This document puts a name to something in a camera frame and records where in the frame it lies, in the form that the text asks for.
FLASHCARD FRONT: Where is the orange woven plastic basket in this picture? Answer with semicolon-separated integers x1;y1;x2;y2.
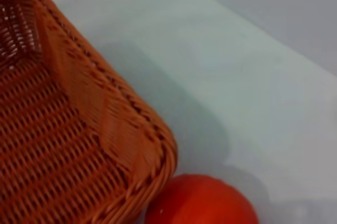
0;0;178;224

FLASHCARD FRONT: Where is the orange plastic pear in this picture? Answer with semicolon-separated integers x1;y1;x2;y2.
144;173;260;224

